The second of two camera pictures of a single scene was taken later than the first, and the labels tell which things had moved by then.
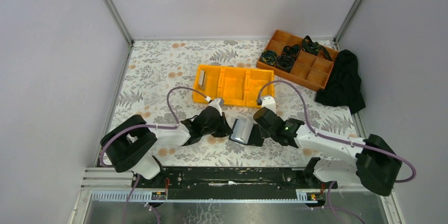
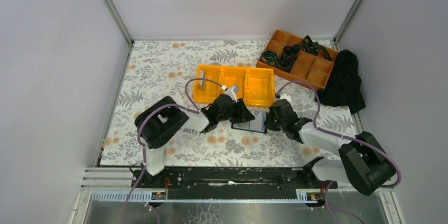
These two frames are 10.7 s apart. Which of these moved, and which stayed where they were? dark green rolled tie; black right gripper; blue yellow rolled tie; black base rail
Moved: black right gripper
Stayed: dark green rolled tie; blue yellow rolled tie; black base rail
